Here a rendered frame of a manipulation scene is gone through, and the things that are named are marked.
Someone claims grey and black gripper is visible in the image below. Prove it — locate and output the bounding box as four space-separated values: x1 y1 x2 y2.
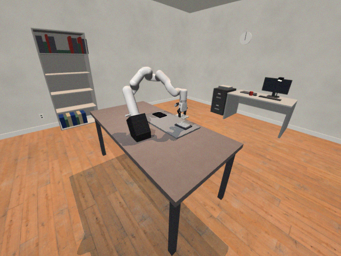
177 102 188 117

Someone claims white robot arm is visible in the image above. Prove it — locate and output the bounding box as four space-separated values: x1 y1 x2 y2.
122 67 187 117

